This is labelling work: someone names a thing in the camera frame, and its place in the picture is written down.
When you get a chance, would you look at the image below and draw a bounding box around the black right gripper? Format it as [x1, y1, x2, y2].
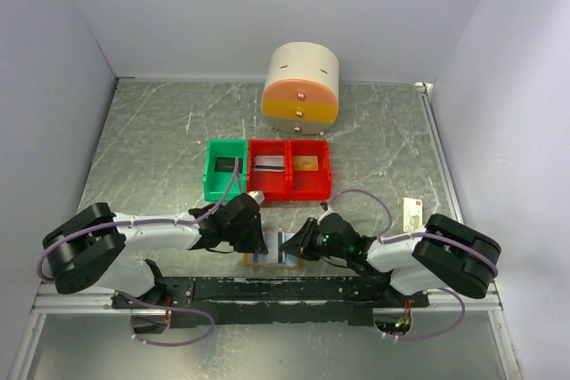
[280, 217, 348, 261]

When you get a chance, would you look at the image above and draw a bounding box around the tan leather card holder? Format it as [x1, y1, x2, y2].
[243, 230, 303, 270]

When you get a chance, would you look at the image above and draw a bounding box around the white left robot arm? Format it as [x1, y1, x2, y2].
[40, 191, 267, 308]

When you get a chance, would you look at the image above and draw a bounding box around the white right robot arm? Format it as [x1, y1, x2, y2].
[280, 212, 501, 307]

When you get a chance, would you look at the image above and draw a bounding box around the red bin with gold card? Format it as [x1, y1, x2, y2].
[289, 140, 332, 201]

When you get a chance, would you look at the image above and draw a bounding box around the gold VIP card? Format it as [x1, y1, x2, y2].
[293, 155, 319, 172]

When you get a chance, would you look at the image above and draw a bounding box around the red bin with silver card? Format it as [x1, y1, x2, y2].
[247, 139, 291, 201]

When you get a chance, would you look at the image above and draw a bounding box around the black card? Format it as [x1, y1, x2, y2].
[215, 157, 243, 174]

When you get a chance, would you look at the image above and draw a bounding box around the white red card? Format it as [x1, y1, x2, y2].
[403, 198, 423, 233]

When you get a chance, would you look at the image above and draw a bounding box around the green plastic bin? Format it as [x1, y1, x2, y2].
[203, 140, 248, 202]

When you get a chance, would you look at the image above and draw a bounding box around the round three-drawer mini cabinet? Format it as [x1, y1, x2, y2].
[261, 42, 339, 135]

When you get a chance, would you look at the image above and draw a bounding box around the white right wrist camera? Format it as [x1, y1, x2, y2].
[320, 201, 335, 216]

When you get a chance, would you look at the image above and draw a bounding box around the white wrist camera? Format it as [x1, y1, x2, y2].
[247, 190, 265, 205]
[320, 201, 335, 216]

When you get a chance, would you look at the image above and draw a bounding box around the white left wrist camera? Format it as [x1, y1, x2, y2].
[247, 190, 265, 205]

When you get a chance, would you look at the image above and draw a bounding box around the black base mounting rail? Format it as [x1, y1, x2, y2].
[110, 275, 431, 332]

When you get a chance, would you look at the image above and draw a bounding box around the aluminium frame rail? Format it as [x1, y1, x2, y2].
[413, 81, 504, 312]

